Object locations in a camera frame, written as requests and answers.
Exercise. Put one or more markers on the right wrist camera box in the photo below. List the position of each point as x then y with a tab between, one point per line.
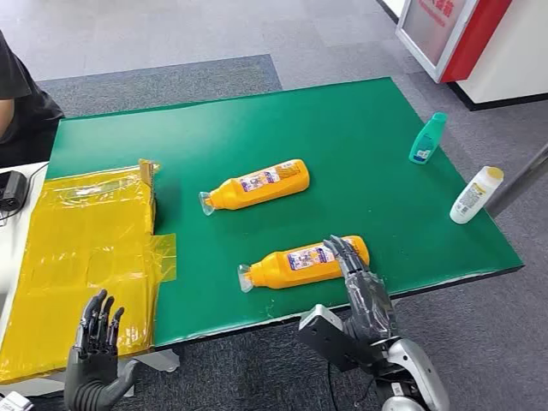
330	337

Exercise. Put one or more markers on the white desk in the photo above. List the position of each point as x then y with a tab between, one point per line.
15	238

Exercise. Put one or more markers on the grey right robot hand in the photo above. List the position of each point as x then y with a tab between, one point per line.
370	309

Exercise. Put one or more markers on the yellow plastic covered cardboard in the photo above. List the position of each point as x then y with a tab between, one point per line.
81	244

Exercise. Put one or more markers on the teal plastic bottle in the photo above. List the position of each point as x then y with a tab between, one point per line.
426	140

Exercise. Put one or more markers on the white counter with black base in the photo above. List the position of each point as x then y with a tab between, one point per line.
509	57

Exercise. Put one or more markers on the red and white display stand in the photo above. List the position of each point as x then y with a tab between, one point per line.
454	39

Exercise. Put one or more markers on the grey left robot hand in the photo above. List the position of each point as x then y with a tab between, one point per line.
92	366

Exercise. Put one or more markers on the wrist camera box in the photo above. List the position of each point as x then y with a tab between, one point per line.
15	403
330	337

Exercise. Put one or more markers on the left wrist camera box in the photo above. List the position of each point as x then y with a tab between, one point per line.
15	403

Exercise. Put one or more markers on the white bottle with yellow cap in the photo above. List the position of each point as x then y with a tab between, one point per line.
473	195

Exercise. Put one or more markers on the orange bottle with clear cap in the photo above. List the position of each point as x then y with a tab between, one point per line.
261	186
295	266

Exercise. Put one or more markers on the white table foot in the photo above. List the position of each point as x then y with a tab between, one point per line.
164	361

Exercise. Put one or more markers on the green table mat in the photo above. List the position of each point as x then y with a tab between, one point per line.
343	142

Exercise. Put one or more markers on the black device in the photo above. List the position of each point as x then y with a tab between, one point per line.
12	190

